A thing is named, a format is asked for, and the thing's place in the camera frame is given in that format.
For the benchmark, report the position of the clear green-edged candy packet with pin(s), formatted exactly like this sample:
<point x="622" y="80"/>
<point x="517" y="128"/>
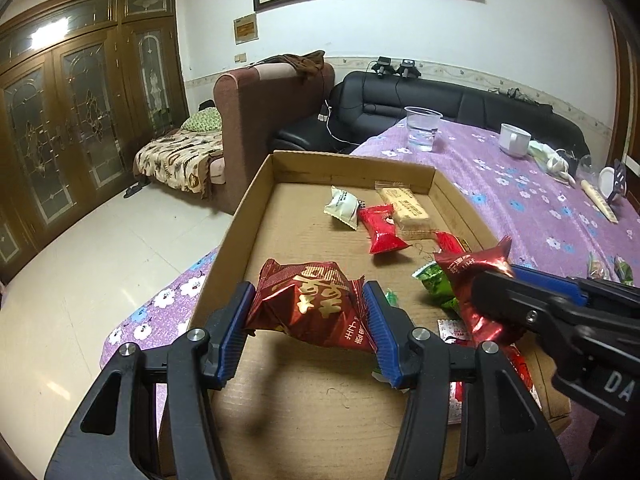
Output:
<point x="392" y="296"/>

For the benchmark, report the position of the dark red foil snack packet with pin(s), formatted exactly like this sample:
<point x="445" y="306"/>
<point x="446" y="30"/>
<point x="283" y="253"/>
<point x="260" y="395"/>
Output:
<point x="310" y="300"/>
<point x="465" y="265"/>

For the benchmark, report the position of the small clear glass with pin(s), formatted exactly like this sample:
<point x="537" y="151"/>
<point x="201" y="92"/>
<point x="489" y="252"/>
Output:
<point x="585" y="167"/>

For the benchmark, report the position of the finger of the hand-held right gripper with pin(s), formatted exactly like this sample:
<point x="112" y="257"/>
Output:
<point x="545" y="282"/>
<point x="515" y="300"/>

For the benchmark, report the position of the small dark stand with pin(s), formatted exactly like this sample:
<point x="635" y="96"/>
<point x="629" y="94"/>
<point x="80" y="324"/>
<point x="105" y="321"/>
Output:
<point x="620" y="180"/>

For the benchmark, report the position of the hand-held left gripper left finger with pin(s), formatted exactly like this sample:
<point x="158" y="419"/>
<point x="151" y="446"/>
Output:
<point x="240" y="320"/>

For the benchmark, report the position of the purple floral tablecloth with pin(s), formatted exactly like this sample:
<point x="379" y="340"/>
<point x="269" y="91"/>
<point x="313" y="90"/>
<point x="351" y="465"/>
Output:
<point x="525" y="210"/>

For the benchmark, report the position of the pair of dark slippers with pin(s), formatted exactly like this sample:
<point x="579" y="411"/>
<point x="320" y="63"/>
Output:
<point x="135" y="191"/>

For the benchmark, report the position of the clear plastic cup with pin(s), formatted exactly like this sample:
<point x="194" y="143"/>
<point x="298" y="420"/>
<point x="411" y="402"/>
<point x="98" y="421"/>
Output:
<point x="422" y="130"/>

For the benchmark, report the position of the black leather sofa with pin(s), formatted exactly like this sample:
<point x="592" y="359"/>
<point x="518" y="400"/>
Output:
<point x="450" y="100"/>

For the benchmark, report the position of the cream tube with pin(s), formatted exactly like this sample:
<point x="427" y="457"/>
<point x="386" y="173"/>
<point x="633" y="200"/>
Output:
<point x="597" y="201"/>

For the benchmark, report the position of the red candy packet yellow label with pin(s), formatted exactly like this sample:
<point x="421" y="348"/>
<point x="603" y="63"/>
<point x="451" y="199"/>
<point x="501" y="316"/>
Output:
<point x="450" y="242"/>

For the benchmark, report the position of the shallow cardboard box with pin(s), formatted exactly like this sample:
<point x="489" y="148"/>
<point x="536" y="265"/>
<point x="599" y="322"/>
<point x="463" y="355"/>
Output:
<point x="300" y="240"/>

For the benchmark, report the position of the green snack packet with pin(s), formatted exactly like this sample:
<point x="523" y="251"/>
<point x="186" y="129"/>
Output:
<point x="435" y="285"/>

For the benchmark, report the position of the white round container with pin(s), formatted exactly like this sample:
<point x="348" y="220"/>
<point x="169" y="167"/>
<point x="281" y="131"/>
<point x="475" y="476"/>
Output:
<point x="606" y="180"/>

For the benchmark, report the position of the printed blanket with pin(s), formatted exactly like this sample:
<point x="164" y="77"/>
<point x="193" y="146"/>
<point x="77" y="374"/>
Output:
<point x="175" y="162"/>

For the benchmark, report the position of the yellow biscuit packet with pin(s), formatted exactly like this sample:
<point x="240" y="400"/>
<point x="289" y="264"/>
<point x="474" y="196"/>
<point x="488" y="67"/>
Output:
<point x="407" y="207"/>

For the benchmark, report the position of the bright red snack packet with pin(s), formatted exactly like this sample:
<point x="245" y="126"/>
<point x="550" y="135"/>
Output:
<point x="382" y="227"/>

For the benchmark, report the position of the small wall plaque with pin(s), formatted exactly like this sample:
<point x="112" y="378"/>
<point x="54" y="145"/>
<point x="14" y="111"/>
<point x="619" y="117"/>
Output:
<point x="246" y="29"/>

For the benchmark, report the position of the wooden glass-panel doors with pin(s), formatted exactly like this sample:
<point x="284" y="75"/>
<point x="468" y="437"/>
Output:
<point x="85" y="125"/>

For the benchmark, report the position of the white crumpled cloth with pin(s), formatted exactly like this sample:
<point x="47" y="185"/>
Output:
<point x="550" y="162"/>

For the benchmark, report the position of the green patterned pillow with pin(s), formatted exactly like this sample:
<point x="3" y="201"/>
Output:
<point x="202" y="120"/>

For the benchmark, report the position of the wall socket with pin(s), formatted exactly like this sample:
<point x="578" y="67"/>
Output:
<point x="241" y="58"/>

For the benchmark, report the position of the brown armchair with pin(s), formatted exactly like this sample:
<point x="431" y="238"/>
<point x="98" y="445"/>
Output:
<point x="260" y="125"/>

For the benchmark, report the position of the green wrapped candy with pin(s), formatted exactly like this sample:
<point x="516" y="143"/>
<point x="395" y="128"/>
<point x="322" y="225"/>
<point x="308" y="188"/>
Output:
<point x="625" y="270"/>
<point x="596" y="265"/>

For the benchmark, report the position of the black handheld device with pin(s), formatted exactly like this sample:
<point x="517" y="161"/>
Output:
<point x="410" y="68"/>
<point x="386" y="67"/>

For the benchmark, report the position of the cream white snack packet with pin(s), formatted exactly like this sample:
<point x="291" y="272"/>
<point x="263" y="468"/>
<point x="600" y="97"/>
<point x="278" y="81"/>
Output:
<point x="342" y="206"/>

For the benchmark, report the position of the brown garment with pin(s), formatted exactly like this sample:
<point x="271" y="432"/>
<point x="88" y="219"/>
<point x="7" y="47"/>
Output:
<point x="302" y="64"/>

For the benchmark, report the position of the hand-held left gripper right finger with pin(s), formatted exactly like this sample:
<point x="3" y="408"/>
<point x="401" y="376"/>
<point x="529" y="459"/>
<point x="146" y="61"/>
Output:
<point x="380" y="330"/>

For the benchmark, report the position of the white mug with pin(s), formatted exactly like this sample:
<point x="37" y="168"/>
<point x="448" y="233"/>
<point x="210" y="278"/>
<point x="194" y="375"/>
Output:
<point x="514" y="141"/>

